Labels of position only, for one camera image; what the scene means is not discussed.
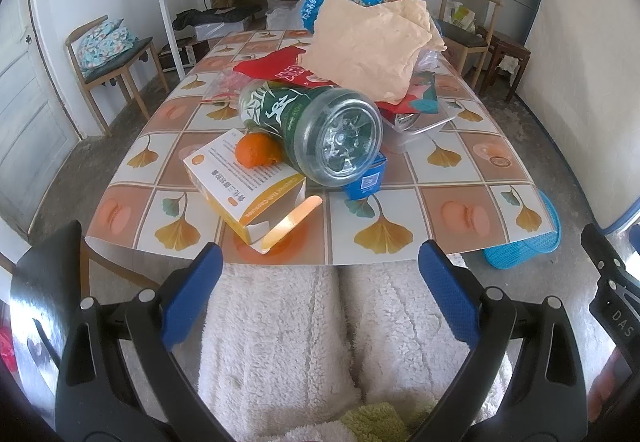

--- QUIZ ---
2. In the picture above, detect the white yellow medicine box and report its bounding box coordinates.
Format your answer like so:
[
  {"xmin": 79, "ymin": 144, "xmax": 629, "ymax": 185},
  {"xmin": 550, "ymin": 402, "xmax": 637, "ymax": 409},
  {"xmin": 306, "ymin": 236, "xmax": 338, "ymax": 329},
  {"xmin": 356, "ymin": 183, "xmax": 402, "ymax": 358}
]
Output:
[{"xmin": 183, "ymin": 129, "xmax": 322, "ymax": 255}]

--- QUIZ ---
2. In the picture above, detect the blue toothpaste box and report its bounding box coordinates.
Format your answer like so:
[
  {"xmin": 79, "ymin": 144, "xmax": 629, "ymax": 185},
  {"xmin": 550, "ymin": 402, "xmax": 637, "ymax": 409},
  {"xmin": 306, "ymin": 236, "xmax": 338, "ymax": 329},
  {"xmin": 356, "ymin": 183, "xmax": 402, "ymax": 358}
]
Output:
[{"xmin": 343, "ymin": 152, "xmax": 387, "ymax": 201}]

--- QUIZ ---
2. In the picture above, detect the green label plastic bottle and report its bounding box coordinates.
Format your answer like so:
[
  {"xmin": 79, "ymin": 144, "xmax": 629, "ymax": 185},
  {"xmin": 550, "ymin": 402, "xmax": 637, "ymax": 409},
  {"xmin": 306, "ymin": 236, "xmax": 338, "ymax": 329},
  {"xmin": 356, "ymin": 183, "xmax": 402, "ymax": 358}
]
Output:
[{"xmin": 239, "ymin": 80, "xmax": 383, "ymax": 188}]

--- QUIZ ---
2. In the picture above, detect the brown paper bag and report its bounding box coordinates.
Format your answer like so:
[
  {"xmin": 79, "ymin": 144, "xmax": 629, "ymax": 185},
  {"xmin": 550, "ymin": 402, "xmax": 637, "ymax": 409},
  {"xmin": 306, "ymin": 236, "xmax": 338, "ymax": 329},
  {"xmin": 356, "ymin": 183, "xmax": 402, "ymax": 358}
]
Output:
[{"xmin": 298, "ymin": 0, "xmax": 446, "ymax": 103}]

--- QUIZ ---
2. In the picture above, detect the red snack bag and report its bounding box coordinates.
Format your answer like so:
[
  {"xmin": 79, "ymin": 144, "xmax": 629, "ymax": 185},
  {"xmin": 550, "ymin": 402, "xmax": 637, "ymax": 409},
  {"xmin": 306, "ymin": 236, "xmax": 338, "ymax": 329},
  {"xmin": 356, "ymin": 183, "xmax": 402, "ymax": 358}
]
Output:
[{"xmin": 233, "ymin": 46, "xmax": 439, "ymax": 129}]

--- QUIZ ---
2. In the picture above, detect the blue plastic trash basket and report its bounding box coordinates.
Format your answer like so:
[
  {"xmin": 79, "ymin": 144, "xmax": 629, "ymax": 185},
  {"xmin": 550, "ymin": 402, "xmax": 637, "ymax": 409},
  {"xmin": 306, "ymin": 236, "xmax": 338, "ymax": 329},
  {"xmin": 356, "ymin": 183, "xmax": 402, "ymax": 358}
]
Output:
[{"xmin": 484, "ymin": 192, "xmax": 562, "ymax": 270}]

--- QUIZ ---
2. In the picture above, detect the person's right hand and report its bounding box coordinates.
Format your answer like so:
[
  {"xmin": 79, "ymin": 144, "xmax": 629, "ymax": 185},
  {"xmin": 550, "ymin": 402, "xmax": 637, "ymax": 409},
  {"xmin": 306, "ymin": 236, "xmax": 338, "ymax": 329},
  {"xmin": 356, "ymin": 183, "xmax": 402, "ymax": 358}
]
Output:
[{"xmin": 587, "ymin": 349, "xmax": 631, "ymax": 422}]

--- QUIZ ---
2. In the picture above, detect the patterned tablecloth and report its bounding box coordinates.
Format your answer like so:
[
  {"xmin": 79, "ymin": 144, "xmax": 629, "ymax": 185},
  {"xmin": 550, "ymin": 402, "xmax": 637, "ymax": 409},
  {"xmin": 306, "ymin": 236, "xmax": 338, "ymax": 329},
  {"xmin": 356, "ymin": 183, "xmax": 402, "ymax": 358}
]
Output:
[{"xmin": 88, "ymin": 31, "xmax": 560, "ymax": 266}]

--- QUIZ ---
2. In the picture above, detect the white mattress blue trim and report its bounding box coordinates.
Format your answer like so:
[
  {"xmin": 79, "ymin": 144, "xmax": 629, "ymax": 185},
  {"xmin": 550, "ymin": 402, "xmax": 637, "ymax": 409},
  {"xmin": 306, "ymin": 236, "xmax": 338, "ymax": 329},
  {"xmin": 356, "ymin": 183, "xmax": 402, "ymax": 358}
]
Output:
[{"xmin": 518, "ymin": 0, "xmax": 639, "ymax": 233}]

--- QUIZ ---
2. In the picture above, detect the white door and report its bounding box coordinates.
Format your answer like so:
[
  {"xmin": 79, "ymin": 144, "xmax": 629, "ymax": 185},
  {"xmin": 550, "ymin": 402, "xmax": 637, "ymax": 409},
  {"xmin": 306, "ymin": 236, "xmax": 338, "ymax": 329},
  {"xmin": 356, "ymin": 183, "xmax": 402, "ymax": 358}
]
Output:
[{"xmin": 0, "ymin": 0, "xmax": 78, "ymax": 237}]

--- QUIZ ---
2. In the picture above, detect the dark wooden stool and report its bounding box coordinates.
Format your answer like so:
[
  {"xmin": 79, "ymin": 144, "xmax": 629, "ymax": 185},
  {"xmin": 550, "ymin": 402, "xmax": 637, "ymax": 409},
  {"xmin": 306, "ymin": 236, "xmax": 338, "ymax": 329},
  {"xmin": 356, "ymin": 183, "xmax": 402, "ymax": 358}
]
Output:
[{"xmin": 480, "ymin": 31, "xmax": 530, "ymax": 103}]

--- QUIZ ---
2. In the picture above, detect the orange tangerine peel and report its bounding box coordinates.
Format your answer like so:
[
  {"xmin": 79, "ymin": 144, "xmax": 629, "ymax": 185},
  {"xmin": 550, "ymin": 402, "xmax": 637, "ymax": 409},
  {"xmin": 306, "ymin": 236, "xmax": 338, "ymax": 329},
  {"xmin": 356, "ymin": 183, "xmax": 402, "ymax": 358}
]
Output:
[{"xmin": 234, "ymin": 132, "xmax": 283, "ymax": 168}]

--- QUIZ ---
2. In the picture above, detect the wooden chair black seat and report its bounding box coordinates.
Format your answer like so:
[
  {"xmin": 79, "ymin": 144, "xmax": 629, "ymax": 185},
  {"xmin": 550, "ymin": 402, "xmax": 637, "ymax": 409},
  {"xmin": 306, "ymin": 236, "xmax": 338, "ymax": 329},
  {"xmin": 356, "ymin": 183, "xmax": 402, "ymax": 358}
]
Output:
[{"xmin": 436, "ymin": 0, "xmax": 504, "ymax": 89}]

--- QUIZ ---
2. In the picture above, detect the wooden chair with cushion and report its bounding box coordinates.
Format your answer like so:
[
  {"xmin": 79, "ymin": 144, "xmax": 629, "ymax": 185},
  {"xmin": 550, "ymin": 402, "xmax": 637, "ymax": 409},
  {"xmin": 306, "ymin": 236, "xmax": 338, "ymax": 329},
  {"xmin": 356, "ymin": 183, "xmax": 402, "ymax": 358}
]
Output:
[{"xmin": 64, "ymin": 14, "xmax": 169, "ymax": 137}]

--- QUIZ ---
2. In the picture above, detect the floral pillow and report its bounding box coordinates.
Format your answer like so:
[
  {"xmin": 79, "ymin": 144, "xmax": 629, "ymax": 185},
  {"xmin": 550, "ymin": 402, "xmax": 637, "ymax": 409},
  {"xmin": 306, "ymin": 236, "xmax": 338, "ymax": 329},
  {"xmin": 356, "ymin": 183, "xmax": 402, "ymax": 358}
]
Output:
[{"xmin": 76, "ymin": 19, "xmax": 137, "ymax": 73}]

